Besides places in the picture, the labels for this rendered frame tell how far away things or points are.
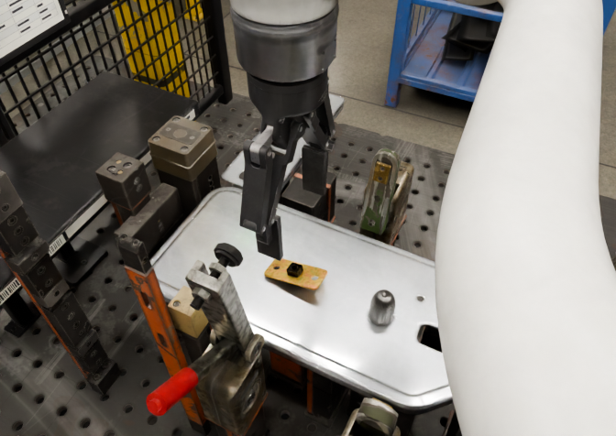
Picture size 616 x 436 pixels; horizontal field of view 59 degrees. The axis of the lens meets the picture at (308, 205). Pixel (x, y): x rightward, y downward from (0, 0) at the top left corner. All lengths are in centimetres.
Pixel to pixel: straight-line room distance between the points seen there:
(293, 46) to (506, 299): 32
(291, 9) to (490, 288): 30
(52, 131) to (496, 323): 90
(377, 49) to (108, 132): 233
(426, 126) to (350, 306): 196
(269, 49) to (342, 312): 39
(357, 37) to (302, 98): 276
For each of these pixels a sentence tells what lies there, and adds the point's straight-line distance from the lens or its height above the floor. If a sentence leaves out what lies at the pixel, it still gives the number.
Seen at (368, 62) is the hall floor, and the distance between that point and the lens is 302.
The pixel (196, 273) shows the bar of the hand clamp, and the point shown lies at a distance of 50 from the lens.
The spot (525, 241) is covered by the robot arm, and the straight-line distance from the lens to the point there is 19.
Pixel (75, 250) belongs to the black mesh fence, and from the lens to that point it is 125.
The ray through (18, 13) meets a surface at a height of 120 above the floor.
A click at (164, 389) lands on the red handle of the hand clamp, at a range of 53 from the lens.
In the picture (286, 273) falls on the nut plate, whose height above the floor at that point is 101.
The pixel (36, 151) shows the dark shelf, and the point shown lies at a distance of 98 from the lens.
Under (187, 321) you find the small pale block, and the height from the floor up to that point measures 105.
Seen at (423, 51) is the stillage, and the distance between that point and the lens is 284.
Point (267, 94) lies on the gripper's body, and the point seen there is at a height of 133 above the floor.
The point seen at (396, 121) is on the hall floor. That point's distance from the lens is 263.
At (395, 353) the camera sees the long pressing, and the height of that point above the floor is 100.
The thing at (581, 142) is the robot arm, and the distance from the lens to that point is 24.
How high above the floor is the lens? 161
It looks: 47 degrees down
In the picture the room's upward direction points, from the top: straight up
